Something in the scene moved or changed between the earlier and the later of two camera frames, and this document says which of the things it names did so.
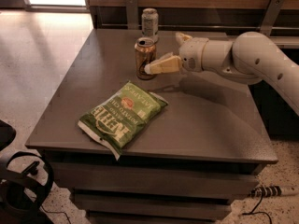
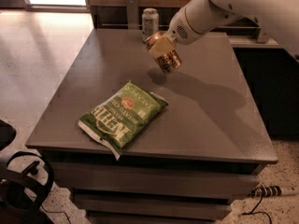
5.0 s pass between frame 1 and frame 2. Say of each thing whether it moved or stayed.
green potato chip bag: stayed
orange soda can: moved
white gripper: moved
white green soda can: stayed
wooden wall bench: stayed
